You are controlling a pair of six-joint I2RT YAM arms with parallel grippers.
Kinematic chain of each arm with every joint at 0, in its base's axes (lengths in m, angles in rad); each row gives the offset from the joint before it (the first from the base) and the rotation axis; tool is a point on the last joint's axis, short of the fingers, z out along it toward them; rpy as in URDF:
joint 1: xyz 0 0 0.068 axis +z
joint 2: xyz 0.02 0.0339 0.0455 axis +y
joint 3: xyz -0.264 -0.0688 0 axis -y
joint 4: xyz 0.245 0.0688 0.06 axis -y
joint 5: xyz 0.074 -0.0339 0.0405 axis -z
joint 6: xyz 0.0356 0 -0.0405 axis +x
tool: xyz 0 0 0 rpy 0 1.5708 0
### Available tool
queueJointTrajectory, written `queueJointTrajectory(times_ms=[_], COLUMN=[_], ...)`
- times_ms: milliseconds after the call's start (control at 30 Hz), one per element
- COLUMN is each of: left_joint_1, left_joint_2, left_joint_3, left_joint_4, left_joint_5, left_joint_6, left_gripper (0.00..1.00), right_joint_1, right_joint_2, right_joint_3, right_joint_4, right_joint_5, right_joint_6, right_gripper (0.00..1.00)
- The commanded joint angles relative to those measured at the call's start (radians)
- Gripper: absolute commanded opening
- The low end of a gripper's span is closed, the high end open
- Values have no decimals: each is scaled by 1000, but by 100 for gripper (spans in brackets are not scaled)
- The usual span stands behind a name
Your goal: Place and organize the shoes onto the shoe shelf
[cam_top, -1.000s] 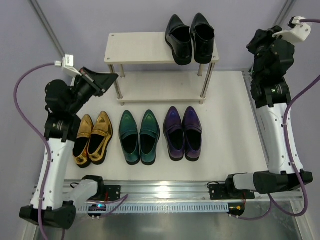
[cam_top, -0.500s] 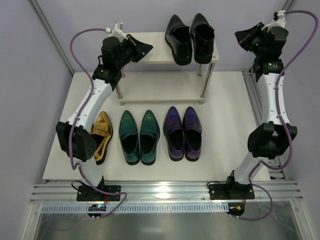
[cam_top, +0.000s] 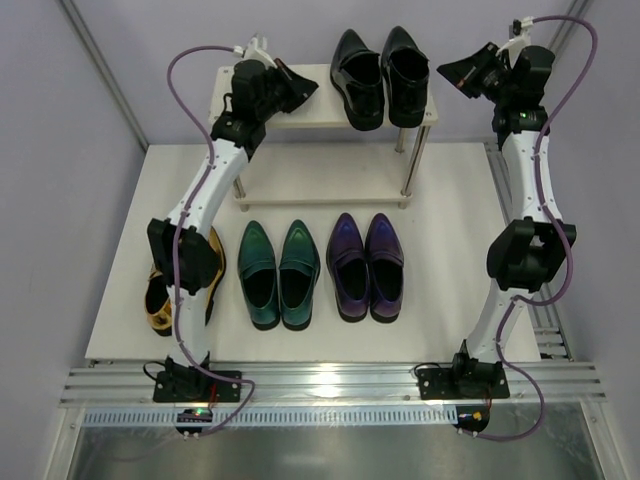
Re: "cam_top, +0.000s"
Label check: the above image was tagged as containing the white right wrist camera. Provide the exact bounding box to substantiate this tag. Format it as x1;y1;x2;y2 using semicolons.
499;16;534;57

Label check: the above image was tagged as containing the aluminium mounting rail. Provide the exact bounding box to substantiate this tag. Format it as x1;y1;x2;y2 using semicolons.
60;361;606;407

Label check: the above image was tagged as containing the purple loafer shoe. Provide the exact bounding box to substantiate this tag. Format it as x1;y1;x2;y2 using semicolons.
365;213;404;324
326;212;370;323

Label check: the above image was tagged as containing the white two-tier shoe shelf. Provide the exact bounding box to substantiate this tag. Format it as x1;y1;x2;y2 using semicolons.
233;64;438;211

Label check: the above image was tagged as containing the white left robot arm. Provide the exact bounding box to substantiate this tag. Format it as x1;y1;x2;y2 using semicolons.
147;60;318;403

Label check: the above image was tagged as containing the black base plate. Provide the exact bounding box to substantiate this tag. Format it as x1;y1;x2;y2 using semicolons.
413;362;510;400
153;369;242;403

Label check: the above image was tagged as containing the green loafer shoe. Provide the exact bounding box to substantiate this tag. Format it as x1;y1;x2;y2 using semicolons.
237;220;280;331
279;219;321;331

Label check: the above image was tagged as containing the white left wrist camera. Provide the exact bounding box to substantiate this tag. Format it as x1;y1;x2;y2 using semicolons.
232;34;276;68

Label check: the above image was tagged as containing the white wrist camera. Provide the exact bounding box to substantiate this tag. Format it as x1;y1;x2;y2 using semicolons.
232;34;276;68
499;16;534;57

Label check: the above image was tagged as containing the gold loafer shoe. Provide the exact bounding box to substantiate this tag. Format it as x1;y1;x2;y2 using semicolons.
144;266;173;337
205;227;227;325

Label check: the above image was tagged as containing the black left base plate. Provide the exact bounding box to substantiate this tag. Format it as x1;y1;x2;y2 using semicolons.
153;369;242;403

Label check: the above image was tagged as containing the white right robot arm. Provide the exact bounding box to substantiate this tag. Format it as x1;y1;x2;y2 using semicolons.
430;43;577;399

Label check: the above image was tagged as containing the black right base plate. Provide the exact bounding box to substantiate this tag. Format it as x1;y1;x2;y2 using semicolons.
413;362;510;400

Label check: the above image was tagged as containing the black loafer shoe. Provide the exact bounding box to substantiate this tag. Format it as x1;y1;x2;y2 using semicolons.
381;26;430;129
330;29;385;131

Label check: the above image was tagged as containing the slotted grey cable duct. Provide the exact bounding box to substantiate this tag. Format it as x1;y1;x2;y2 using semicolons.
82;404;457;428

